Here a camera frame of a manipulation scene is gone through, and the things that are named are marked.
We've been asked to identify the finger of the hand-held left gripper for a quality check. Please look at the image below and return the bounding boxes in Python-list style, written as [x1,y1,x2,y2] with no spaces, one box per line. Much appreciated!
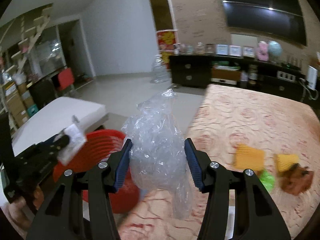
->
[37,133,64,148]
[49,134,72,153]

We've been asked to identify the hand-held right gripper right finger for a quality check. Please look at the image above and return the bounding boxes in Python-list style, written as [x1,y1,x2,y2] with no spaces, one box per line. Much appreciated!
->
[184,137,292,240]

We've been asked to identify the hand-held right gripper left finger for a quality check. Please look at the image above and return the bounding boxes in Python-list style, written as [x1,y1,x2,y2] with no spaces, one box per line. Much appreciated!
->
[26,138,133,240]

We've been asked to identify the white tissue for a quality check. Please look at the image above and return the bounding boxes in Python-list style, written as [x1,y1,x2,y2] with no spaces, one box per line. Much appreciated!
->
[57,116,87,166]

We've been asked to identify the red plastic mesh basket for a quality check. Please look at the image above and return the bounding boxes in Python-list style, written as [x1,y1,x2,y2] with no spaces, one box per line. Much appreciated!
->
[52,129,141,214]

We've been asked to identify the clear plastic bag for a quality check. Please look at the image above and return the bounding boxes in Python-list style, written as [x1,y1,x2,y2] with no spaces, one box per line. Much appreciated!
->
[121,88,194,219]

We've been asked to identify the large yellow foam net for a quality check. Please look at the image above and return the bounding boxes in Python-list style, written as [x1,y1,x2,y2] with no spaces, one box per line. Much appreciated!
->
[234,144,267,173]

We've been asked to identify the brown wrapper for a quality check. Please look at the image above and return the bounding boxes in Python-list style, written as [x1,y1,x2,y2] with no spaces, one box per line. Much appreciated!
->
[279,164,314,197]

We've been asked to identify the person's left hand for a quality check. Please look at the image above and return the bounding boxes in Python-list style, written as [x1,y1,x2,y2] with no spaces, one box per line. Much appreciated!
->
[4,185,49,232]

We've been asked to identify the white mattress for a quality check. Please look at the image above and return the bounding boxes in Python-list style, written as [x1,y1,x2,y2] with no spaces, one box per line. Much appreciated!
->
[11,96,108,155]

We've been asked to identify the dark brown chair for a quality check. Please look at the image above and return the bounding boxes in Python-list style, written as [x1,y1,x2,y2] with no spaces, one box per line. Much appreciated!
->
[31,80,57,109]

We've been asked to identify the stack of cardboard boxes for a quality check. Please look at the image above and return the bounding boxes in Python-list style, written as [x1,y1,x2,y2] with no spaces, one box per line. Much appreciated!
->
[1,80,38,128]

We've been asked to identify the red chair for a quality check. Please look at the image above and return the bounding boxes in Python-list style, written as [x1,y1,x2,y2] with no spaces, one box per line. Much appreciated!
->
[57,67,75,92]

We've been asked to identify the rose pattern tablecloth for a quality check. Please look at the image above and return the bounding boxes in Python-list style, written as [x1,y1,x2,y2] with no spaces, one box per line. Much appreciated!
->
[117,84,320,240]

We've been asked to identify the green snack packet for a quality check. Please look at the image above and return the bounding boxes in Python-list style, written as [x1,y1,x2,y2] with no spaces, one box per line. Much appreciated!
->
[259,170,275,193]

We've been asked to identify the small yellow foam net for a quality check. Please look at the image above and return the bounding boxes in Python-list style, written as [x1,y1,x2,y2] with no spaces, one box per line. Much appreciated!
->
[274,153,300,173]

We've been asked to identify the black television cabinet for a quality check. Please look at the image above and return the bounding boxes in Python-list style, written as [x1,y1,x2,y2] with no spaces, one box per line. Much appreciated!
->
[169,54,313,103]

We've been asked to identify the clear water jug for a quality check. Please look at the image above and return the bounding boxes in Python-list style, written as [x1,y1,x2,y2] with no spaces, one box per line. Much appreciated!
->
[150,54,172,83]

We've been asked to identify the green white package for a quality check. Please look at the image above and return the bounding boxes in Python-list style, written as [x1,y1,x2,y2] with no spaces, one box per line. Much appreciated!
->
[212,60,240,70]

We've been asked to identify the pale tin cans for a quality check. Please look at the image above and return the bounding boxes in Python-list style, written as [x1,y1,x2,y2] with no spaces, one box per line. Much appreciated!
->
[249,64,259,84]

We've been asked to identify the wooden staircase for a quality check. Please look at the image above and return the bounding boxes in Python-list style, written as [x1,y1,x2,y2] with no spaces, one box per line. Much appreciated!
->
[0,4,54,80]

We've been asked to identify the red floral poster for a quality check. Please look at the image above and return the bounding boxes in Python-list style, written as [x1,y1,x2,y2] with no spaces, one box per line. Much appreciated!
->
[156,29,178,69]

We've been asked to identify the white power strip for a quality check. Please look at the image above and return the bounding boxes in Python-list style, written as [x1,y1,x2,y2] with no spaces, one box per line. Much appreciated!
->
[277,70,294,80]

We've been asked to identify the pink plush toy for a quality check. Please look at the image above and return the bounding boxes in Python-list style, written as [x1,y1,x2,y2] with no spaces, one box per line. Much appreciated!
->
[257,41,269,61]

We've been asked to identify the pale blue globe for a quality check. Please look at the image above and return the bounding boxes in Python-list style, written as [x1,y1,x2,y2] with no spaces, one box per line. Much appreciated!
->
[268,41,283,63]

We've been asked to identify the black router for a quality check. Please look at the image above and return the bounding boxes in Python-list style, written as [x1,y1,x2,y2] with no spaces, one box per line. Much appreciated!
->
[282,56,302,70]

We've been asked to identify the white box device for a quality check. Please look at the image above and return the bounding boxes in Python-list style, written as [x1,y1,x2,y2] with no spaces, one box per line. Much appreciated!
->
[307,66,318,90]

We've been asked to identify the picture frame with figures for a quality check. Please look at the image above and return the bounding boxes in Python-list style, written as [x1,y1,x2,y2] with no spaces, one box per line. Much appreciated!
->
[242,46,255,58]

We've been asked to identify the white wall panel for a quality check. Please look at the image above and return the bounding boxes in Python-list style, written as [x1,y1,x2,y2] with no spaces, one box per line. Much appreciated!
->
[230,33,258,47]

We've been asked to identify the white cable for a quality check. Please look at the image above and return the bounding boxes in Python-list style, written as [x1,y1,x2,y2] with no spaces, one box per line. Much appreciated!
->
[299,79,317,100]

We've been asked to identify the wall television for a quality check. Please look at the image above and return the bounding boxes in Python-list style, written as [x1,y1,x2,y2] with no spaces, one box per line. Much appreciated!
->
[218,0,307,47]

